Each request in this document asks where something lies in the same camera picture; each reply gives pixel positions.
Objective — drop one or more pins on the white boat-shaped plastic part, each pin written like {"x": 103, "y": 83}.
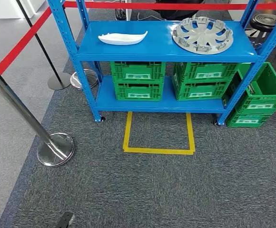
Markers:
{"x": 121, "y": 38}

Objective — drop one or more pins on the blue metal shelf rack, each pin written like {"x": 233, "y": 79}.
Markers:
{"x": 159, "y": 41}

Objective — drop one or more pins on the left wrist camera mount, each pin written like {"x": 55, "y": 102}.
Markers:
{"x": 65, "y": 220}

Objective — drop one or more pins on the grey wheel hubcap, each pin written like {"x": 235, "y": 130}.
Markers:
{"x": 201, "y": 33}

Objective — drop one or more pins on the chrome stanchion post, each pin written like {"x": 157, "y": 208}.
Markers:
{"x": 90, "y": 78}
{"x": 21, "y": 108}

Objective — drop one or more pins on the black stanchion post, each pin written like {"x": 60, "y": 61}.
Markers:
{"x": 58, "y": 82}

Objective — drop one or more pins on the yellow floor tape marking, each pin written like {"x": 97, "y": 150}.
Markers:
{"x": 156, "y": 151}

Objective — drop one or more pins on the black office chair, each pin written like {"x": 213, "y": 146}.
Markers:
{"x": 176, "y": 14}

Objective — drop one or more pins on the red barrier belt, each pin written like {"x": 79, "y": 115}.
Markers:
{"x": 21, "y": 44}
{"x": 152, "y": 5}

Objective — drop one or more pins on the black shelf caster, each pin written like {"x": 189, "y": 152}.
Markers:
{"x": 103, "y": 119}
{"x": 215, "y": 122}

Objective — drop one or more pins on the black round stool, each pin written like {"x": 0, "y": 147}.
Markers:
{"x": 264, "y": 22}

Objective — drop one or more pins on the white table leg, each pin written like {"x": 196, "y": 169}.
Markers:
{"x": 128, "y": 9}

